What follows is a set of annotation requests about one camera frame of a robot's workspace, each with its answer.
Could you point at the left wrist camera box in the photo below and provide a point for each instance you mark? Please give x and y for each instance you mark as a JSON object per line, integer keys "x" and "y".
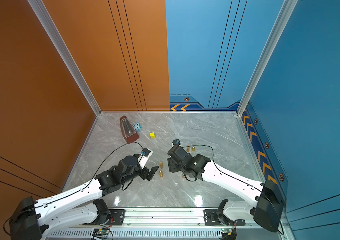
{"x": 144, "y": 157}

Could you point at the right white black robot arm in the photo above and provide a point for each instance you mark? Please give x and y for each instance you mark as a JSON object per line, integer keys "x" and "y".
{"x": 265, "y": 199}

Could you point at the small blue owl toy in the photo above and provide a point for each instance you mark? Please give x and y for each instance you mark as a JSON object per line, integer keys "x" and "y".
{"x": 137, "y": 127}

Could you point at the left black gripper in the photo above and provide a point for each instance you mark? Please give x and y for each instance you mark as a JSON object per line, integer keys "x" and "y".
{"x": 145, "y": 175}

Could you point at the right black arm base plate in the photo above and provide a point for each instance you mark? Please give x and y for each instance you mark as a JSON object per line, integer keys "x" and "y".
{"x": 217, "y": 218}

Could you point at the green circuit board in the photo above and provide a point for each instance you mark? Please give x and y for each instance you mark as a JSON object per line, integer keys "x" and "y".
{"x": 102, "y": 234}
{"x": 231, "y": 234}

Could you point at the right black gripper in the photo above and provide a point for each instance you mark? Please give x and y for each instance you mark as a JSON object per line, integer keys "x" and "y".
{"x": 171, "y": 165}

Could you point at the left green circuit board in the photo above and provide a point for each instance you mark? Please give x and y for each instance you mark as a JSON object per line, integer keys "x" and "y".
{"x": 102, "y": 234}

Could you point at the yellow cube far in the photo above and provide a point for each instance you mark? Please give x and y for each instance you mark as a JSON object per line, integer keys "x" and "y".
{"x": 152, "y": 135}

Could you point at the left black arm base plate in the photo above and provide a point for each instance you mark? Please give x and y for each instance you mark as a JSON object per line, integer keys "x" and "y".
{"x": 113, "y": 217}

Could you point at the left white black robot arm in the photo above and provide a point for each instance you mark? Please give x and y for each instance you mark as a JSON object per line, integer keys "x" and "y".
{"x": 36, "y": 219}

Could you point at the right aluminium corner post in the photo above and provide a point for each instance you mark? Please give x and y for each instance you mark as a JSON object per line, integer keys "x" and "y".
{"x": 272, "y": 41}

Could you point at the aluminium front rail frame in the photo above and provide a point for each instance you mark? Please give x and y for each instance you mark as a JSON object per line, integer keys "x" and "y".
{"x": 177, "y": 224}

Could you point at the right green circuit board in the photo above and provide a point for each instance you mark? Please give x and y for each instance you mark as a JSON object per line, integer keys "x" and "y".
{"x": 231, "y": 234}

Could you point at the dark red metronome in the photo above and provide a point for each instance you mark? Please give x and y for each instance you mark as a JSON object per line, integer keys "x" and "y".
{"x": 129, "y": 133}

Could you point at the aluminium corner post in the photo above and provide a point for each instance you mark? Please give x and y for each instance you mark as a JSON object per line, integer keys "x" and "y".
{"x": 52, "y": 31}
{"x": 272, "y": 41}

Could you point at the left aluminium corner post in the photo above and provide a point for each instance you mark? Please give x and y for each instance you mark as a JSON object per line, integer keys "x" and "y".
{"x": 52, "y": 31}

